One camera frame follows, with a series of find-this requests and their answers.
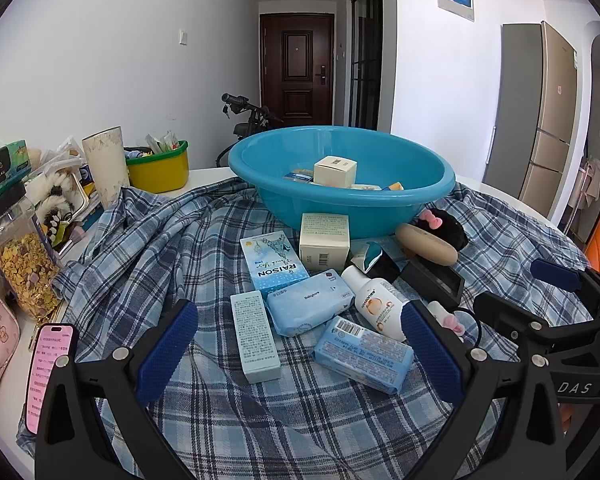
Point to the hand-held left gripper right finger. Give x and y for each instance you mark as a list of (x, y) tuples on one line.
[(430, 350)]

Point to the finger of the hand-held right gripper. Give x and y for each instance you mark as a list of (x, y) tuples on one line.
[(510, 315), (555, 272)]

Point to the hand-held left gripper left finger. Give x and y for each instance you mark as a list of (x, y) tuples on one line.
[(167, 345)]

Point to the beige round compact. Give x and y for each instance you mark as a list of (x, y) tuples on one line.
[(425, 246)]

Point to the cream printed carton box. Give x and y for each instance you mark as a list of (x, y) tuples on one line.
[(325, 237)]

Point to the blue plastic basin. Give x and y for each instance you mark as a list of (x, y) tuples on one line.
[(280, 195)]

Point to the thin black hair band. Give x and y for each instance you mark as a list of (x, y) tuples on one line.
[(472, 316)]

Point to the blue barcode wipes packet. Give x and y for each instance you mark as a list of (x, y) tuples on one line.
[(362, 355)]

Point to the white lotion bottle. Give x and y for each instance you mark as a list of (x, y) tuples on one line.
[(377, 305)]

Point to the black rectangular box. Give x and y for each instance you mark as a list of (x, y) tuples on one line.
[(432, 280)]

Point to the tall pale green box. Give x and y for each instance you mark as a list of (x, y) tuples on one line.
[(255, 332)]

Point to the clothes drying rack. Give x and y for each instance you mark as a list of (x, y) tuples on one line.
[(592, 180)]

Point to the blue plaid shirt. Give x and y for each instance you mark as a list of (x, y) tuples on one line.
[(180, 240)]

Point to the pink-cased smartphone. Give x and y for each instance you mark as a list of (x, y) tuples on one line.
[(50, 375)]

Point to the blue wet wipes pack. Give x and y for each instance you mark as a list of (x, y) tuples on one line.
[(310, 302)]

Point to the blue patterned carton box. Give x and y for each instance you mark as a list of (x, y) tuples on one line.
[(272, 262)]

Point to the clear cereal jar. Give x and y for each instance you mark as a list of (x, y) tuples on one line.
[(22, 270)]

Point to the gold grey refrigerator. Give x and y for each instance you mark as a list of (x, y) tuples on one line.
[(535, 110)]

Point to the small orange packet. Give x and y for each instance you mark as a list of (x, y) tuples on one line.
[(393, 186)]

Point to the yellow green plastic container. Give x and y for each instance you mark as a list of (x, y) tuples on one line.
[(157, 170)]

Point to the cream metal tumbler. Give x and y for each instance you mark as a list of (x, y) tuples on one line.
[(105, 170)]

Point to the black white furry plush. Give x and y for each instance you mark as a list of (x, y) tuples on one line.
[(55, 195)]

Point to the bundle of small sachets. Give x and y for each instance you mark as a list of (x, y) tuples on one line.
[(162, 142)]

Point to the small cream box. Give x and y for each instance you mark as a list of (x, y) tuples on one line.
[(335, 170)]

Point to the small light blue box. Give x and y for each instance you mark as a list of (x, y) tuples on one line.
[(297, 176)]

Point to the black bicycle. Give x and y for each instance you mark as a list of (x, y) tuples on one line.
[(250, 120)]

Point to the green tissue pack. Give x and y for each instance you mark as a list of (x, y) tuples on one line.
[(0, 167)]

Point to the black framed glass door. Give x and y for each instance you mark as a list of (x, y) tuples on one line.
[(366, 60)]

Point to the dark brown entrance door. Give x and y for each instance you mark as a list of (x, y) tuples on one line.
[(297, 70)]

